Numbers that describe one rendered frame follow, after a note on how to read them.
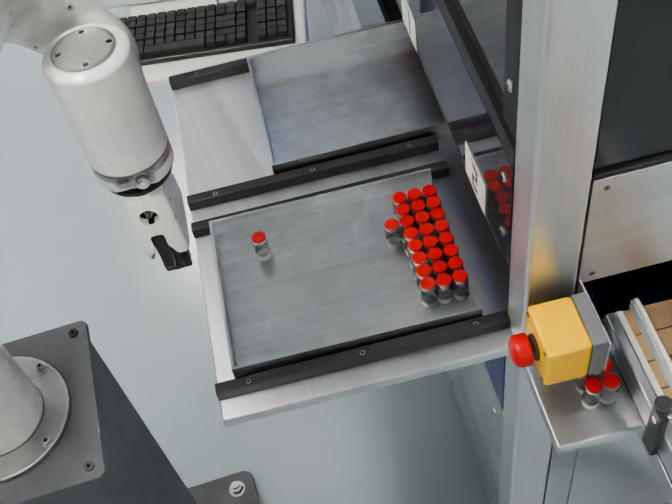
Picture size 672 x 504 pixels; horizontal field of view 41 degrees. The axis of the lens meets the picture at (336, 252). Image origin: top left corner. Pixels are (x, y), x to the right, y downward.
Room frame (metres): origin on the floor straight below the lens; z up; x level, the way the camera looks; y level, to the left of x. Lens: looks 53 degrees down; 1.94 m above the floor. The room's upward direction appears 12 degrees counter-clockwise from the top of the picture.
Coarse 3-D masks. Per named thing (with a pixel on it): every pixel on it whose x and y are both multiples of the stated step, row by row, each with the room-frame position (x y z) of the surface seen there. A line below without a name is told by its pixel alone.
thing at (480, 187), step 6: (468, 150) 0.80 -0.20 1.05; (468, 156) 0.80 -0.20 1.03; (468, 162) 0.80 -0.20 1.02; (474, 162) 0.77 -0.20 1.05; (468, 168) 0.80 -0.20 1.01; (468, 174) 0.80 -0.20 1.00; (474, 174) 0.77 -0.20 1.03; (474, 180) 0.77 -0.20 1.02; (480, 180) 0.75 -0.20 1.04; (480, 186) 0.75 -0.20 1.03; (480, 192) 0.75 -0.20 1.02; (480, 198) 0.75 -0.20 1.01; (480, 204) 0.75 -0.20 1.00
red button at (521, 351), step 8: (512, 336) 0.53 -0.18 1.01; (520, 336) 0.53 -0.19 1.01; (512, 344) 0.52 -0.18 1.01; (520, 344) 0.52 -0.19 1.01; (528, 344) 0.52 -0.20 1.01; (512, 352) 0.52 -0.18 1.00; (520, 352) 0.51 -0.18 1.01; (528, 352) 0.51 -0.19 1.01; (512, 360) 0.51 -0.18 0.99; (520, 360) 0.50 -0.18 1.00; (528, 360) 0.50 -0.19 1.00
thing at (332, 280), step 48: (336, 192) 0.89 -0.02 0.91; (384, 192) 0.89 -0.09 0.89; (240, 240) 0.86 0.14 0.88; (288, 240) 0.84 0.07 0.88; (336, 240) 0.83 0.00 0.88; (384, 240) 0.81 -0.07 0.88; (240, 288) 0.78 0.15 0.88; (288, 288) 0.76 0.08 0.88; (336, 288) 0.74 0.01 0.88; (384, 288) 0.72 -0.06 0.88; (240, 336) 0.70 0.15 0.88; (288, 336) 0.68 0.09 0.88; (336, 336) 0.66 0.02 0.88; (384, 336) 0.63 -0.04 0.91
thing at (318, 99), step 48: (288, 48) 1.23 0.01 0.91; (336, 48) 1.23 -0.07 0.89; (384, 48) 1.22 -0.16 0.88; (288, 96) 1.15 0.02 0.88; (336, 96) 1.13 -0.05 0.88; (384, 96) 1.10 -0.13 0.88; (432, 96) 1.08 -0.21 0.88; (288, 144) 1.04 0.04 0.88; (336, 144) 1.02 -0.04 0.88; (384, 144) 0.98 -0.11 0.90
